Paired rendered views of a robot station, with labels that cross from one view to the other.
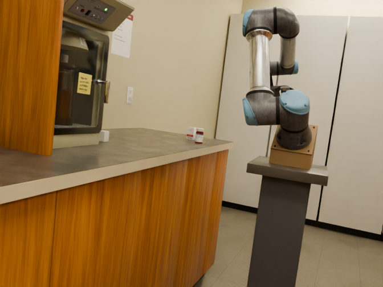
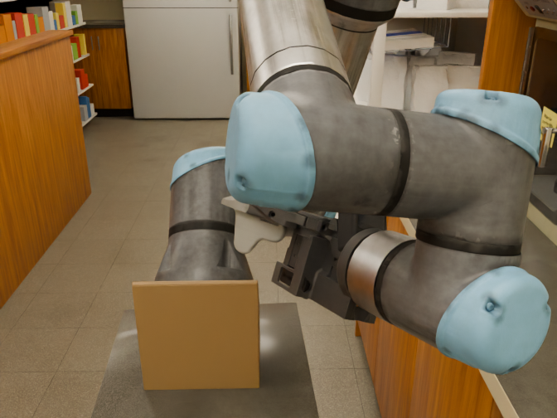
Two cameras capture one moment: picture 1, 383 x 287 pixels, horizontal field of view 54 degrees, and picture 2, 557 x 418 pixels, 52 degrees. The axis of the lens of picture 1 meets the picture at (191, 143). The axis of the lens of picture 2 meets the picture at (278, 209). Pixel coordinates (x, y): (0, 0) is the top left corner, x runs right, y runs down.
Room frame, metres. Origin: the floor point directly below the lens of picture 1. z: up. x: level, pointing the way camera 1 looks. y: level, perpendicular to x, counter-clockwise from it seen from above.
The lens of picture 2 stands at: (2.37, -0.62, 1.52)
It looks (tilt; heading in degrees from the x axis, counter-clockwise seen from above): 23 degrees down; 157
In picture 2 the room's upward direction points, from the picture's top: straight up
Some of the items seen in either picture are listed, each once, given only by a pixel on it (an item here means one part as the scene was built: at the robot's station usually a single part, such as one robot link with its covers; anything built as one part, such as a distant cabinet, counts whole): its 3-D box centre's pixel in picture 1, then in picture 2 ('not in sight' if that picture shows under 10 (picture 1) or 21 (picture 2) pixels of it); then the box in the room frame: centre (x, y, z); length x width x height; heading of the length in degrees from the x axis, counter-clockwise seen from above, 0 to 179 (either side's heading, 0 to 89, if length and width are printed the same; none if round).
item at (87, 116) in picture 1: (80, 81); (546, 122); (1.43, 0.44, 1.19); 0.30 x 0.01 x 0.40; 158
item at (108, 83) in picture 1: (104, 91); (552, 146); (1.52, 0.37, 1.17); 0.05 x 0.03 x 0.10; 68
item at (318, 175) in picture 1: (289, 169); (208, 370); (1.64, -0.44, 0.92); 0.32 x 0.32 x 0.04; 72
